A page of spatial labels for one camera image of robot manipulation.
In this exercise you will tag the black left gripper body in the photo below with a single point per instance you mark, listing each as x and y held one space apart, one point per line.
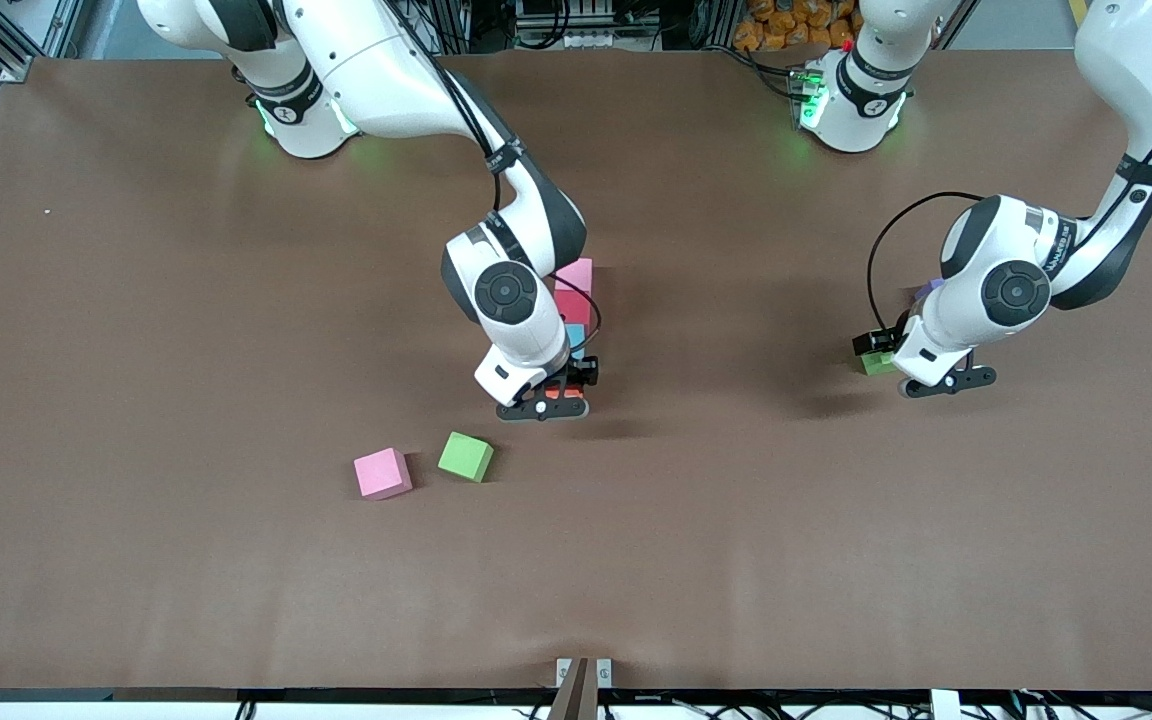
877 343

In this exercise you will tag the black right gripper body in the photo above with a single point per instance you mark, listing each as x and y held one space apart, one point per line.
581 373

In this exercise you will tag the green foam cube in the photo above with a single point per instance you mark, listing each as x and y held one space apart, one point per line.
465 456
876 365

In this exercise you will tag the orange foam cube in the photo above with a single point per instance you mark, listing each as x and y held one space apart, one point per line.
564 392

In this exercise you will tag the blue foam cube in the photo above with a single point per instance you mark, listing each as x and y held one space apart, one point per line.
576 335

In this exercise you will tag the red foam cube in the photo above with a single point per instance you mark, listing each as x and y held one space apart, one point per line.
576 305

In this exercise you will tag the pink foam cube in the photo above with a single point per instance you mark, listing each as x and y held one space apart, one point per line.
382 473
578 272

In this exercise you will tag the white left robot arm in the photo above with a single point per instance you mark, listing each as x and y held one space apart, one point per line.
1126 60

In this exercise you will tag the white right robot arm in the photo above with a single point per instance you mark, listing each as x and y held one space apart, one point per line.
386 80

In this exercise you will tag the purple foam cube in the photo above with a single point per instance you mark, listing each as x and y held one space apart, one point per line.
928 290

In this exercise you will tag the brown table cover sheet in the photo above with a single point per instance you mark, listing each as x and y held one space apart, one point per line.
576 560

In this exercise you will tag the bag of orange items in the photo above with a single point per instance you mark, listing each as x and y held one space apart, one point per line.
786 25

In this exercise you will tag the white terminal block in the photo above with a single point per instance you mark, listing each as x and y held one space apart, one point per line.
591 40

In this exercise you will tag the metal table edge bracket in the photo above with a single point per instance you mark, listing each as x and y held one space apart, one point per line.
604 672

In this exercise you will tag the aluminium frame profile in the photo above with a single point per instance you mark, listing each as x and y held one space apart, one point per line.
18 68

